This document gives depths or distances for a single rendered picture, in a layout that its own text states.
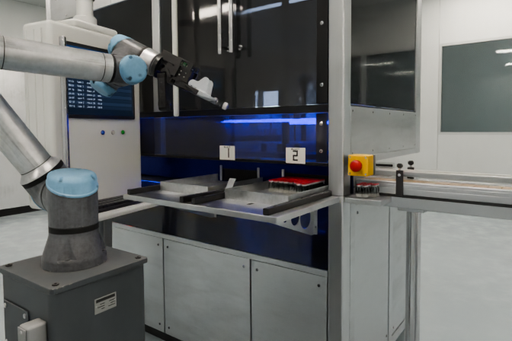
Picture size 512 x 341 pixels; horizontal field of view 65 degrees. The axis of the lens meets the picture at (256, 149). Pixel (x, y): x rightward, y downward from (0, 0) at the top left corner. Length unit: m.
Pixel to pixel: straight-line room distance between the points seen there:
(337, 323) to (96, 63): 1.18
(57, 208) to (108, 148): 0.89
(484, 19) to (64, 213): 5.65
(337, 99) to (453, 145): 4.64
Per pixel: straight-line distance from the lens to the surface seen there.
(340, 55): 1.46
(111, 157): 1.94
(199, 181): 1.79
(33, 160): 1.18
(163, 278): 2.17
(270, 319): 1.77
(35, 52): 1.07
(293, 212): 1.19
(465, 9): 6.18
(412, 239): 1.56
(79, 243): 1.07
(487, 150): 5.96
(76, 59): 1.09
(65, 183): 1.05
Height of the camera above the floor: 1.12
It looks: 3 degrees down
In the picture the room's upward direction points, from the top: straight up
